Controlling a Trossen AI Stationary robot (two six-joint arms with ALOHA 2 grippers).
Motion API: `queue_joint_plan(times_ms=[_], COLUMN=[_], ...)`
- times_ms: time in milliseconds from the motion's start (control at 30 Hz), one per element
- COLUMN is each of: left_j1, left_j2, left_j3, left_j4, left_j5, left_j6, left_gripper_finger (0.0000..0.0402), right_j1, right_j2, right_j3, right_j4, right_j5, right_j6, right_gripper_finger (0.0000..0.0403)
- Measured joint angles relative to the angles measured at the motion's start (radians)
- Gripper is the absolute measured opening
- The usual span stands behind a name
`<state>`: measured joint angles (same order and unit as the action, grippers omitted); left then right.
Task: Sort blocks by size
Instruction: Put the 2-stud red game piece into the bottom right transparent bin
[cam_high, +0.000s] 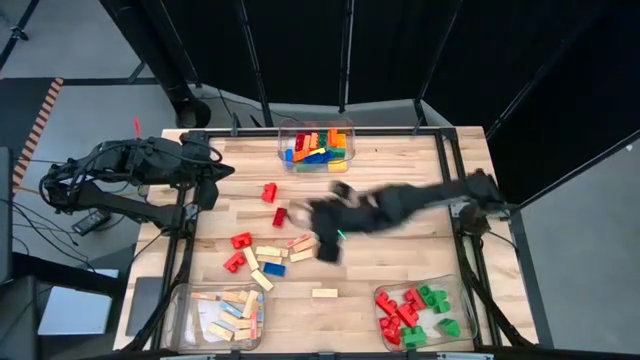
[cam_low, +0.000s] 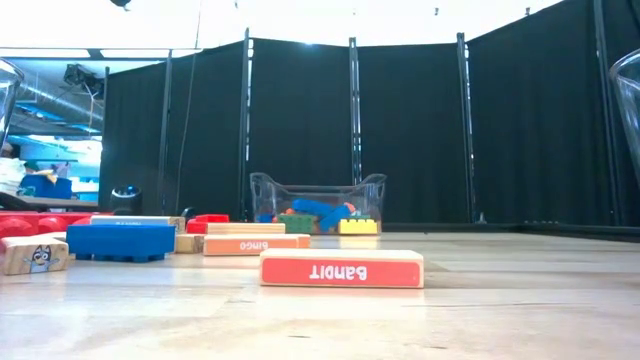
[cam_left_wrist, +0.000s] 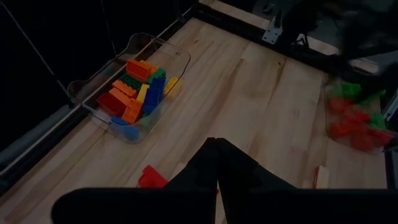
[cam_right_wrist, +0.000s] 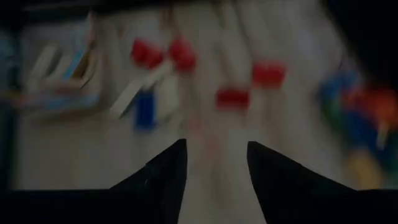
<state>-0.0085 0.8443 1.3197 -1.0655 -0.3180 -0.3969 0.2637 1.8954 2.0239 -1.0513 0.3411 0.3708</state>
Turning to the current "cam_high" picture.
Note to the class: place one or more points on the black metal stand pole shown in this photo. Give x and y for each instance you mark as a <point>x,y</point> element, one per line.
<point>252,65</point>
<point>545,67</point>
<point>436,60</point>
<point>575,167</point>
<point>346,55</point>

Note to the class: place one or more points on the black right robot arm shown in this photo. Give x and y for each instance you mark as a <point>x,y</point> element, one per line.
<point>425,197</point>

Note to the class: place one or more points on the wooden block dog face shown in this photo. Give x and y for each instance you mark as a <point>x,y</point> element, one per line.
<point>262,280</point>

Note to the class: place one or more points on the wooden block Bandit label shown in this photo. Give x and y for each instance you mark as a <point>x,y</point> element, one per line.
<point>325,293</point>

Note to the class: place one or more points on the yellow plastic brick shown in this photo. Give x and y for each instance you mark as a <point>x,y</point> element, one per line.
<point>337,166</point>
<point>318,150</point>
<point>341,140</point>

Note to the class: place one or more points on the red tag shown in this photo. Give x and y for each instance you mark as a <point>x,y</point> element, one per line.
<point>136,127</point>

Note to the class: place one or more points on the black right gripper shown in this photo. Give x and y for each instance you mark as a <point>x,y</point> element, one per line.
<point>327,217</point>

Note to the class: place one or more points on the clear container edge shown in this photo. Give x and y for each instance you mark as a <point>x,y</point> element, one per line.
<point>465,310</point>
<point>185,320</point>

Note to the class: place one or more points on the white box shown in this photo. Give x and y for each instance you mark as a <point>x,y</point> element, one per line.
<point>75,311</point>

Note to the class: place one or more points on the small red plastic brick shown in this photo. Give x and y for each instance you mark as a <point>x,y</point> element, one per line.
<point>300,142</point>

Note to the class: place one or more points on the large green brick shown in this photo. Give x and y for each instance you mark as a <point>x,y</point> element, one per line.
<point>414,336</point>
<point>449,327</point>
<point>441,301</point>
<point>425,292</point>

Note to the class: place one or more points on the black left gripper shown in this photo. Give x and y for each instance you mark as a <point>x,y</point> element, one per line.
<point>197,160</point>

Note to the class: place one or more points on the orange plastic brick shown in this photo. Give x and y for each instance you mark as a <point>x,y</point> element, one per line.
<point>313,140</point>
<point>301,156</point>
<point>332,137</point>

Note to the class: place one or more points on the dark grey flat plate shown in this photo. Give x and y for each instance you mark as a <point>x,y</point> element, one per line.
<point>143,305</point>

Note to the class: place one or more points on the black curtain backdrop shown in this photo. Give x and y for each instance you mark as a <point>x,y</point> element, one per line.
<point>300,50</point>

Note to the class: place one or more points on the large red brick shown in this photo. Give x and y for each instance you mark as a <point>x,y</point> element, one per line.
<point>390,330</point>
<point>269,192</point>
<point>234,262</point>
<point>415,298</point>
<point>386,303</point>
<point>407,315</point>
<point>280,217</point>
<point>241,240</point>

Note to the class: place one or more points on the clear container left edge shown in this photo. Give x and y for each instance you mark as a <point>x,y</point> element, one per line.
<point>185,320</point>

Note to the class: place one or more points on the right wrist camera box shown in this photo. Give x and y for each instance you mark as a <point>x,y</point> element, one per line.
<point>342,190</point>

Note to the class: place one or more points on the clear plastic bin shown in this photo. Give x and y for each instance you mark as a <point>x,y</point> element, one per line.
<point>285,127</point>

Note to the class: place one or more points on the black mat striped edge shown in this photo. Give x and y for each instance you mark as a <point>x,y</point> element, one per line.
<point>25,115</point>

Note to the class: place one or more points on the clear container right edge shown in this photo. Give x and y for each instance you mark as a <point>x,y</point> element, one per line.
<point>465,310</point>

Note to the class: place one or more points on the wooden block Bluey label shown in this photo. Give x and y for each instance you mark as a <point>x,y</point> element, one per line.
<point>230,309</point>

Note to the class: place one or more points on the black power adapter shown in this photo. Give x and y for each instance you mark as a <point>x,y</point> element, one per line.
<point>91,222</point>

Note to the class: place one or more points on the dark green plastic brick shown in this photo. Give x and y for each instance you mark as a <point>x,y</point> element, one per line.
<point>323,139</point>

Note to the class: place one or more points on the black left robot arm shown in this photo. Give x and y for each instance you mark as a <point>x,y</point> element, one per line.
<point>125,160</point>

